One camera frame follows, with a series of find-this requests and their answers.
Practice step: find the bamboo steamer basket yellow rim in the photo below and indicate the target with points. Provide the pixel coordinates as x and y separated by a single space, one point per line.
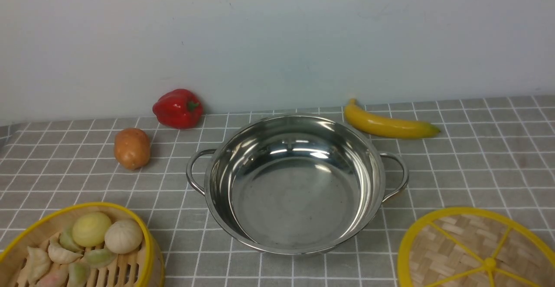
25 260

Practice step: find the brown potato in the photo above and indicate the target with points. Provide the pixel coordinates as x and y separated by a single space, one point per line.
132 148

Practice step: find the pink dumpling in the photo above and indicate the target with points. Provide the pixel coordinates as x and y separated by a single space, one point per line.
54 279

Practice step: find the woven bamboo steamer lid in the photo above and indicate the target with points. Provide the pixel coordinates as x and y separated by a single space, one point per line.
471 247

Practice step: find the red bell pepper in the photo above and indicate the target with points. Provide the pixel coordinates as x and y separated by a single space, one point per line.
178 109

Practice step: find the green dumpling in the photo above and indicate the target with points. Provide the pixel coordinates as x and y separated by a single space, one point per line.
99 258

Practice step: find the yellow-green round bun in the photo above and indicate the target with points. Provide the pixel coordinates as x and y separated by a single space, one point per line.
89 230

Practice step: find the stainless steel two-handled pot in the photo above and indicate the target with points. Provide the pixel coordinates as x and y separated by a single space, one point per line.
295 184

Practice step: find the yellow banana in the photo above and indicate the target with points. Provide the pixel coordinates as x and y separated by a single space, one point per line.
385 126

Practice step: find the white dumpling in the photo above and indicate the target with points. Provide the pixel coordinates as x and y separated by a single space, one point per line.
60 255

